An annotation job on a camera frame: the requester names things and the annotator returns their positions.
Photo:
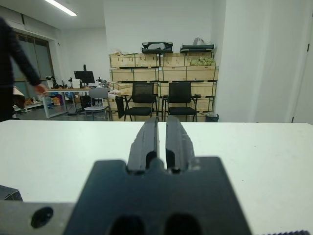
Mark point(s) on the black trash bin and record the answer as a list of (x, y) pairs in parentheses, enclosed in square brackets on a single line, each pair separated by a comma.
[(211, 117)]

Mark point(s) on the grey plastic chair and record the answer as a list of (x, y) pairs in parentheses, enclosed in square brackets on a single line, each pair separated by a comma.
[(97, 94)]

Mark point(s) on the small desktop robot arm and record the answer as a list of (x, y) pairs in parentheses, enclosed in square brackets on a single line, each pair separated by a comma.
[(52, 82)]

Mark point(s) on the black mesh office chair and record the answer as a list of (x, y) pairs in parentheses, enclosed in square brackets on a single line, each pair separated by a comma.
[(179, 91), (143, 91)]

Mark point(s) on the blue water jug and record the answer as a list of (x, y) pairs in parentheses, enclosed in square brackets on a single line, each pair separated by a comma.
[(49, 103)]

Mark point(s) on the colourful bags pile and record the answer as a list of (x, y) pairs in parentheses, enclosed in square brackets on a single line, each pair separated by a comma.
[(58, 101)]

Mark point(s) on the person in dark sweater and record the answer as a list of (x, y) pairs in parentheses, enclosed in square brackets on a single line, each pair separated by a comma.
[(6, 61)]

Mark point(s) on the white plastic bag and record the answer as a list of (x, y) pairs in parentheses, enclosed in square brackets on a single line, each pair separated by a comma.
[(201, 41)]

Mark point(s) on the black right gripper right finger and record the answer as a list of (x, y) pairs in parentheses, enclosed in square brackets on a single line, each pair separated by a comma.
[(178, 147)]

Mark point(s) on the person hand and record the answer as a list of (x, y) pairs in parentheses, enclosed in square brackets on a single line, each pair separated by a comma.
[(41, 89)]

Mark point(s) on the black case stand pole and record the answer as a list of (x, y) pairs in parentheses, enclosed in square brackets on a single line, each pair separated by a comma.
[(159, 60)]

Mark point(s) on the flat black case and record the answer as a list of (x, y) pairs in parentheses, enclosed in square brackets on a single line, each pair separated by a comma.
[(195, 47)]

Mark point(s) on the black computer monitor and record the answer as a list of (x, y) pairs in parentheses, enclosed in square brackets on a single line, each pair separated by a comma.
[(84, 76)]

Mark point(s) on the ceiling light strip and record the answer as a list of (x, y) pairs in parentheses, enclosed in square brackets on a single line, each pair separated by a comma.
[(62, 7)]

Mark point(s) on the black computer tower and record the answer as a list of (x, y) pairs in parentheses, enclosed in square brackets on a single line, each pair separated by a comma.
[(85, 104)]

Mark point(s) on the brown bag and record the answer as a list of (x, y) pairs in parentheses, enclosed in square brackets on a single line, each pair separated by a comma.
[(19, 98)]

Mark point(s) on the white desk wooden top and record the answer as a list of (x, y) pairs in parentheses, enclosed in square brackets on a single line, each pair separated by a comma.
[(63, 89)]

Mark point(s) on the white door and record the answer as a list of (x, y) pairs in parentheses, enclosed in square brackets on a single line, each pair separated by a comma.
[(305, 85)]

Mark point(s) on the small cardboard box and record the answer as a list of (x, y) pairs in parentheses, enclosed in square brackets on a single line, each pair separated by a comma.
[(77, 98)]

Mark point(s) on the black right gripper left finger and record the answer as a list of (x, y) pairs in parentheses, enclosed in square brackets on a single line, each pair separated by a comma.
[(144, 147)]

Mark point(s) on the black case with grey contents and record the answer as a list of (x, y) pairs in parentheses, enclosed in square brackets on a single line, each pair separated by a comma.
[(156, 46)]

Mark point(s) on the window with brown frame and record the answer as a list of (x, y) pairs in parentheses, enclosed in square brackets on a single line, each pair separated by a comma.
[(41, 58)]

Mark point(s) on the white box device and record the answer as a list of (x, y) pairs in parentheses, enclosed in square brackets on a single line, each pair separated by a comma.
[(76, 83)]

